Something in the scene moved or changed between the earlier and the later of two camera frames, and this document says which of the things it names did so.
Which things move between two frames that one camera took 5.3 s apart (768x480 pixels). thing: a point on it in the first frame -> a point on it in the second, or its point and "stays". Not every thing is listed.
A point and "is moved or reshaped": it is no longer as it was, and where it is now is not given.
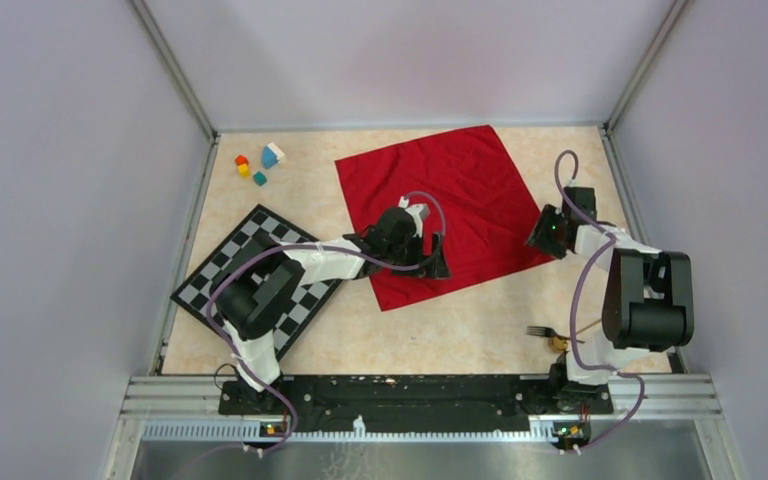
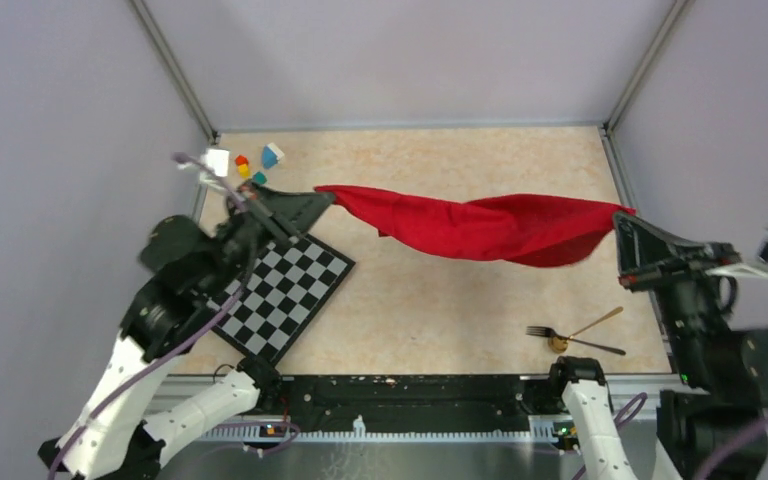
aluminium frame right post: x=646 y=64 stays
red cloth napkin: x=487 y=219 is moved or reshaped
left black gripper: x=436 y=268 -> x=299 y=211
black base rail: x=415 y=404 stays
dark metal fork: x=547 y=331 stays
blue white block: x=271 y=155 stays
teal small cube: x=259 y=178 stays
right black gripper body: x=546 y=234 -> x=688 y=279
